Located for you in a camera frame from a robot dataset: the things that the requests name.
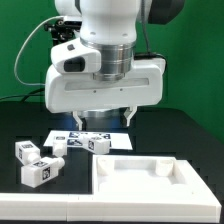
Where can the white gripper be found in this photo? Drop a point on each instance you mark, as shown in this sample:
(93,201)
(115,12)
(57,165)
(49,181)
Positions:
(142,85)

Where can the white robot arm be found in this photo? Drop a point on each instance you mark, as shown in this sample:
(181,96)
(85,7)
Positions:
(98,70)

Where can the paper sheet with tags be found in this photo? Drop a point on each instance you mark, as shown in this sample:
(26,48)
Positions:
(117,140)

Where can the white L-shaped obstacle fence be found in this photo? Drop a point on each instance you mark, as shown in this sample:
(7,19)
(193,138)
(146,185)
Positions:
(68,207)

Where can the black camera stand pole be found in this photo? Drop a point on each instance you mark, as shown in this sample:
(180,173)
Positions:
(55,40)

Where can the black camera on stand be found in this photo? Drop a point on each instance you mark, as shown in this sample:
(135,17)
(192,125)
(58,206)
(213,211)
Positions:
(64,29)

